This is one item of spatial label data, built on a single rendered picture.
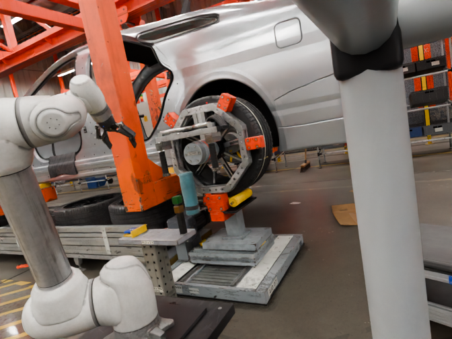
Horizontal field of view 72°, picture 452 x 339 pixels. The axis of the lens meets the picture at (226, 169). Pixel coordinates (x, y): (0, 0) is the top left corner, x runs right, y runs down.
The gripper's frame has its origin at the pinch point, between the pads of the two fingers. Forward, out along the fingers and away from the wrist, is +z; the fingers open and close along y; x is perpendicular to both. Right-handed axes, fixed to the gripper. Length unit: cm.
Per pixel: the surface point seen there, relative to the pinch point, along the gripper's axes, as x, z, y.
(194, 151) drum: -12.7, 22.4, -30.6
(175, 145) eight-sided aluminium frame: -32, 39, -11
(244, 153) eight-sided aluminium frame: -15, 30, -58
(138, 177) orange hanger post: -13, 48, 15
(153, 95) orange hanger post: -297, 213, 130
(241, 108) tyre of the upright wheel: -40, 18, -57
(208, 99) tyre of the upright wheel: -49, 17, -36
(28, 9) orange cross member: -236, 27, 197
